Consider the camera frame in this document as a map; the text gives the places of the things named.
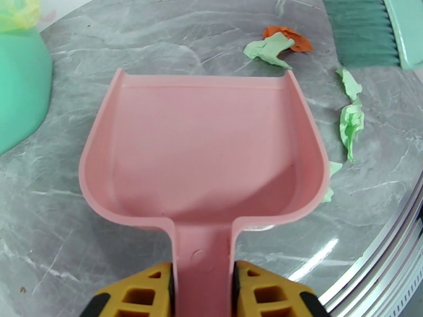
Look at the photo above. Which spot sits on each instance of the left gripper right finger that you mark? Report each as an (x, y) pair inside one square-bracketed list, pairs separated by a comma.
[(271, 293)]

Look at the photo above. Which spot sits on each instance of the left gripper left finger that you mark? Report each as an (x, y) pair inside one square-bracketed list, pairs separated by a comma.
[(138, 293)]

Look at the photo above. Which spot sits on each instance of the pink plastic dustpan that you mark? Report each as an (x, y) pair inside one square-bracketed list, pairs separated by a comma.
[(205, 144)]

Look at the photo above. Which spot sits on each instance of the green hand brush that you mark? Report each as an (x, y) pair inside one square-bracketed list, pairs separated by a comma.
[(360, 28)]

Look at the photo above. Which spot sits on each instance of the orange and green scraps top right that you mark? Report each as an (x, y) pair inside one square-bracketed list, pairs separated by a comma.
[(333, 169)]

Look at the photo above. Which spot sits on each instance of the green crumpled paper scrap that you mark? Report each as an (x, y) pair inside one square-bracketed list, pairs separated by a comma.
[(350, 85), (352, 128), (267, 50)]

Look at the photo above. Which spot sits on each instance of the green plastic trash bin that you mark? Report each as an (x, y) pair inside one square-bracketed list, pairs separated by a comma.
[(19, 88)]

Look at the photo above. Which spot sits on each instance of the orange crumpled paper scrap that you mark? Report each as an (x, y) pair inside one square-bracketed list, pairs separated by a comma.
[(297, 40)]

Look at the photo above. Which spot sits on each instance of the yellow plastic bin liner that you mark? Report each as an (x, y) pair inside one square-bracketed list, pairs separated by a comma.
[(16, 15)]

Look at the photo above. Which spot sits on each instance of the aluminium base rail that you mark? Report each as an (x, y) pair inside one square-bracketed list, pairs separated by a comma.
[(390, 260)]

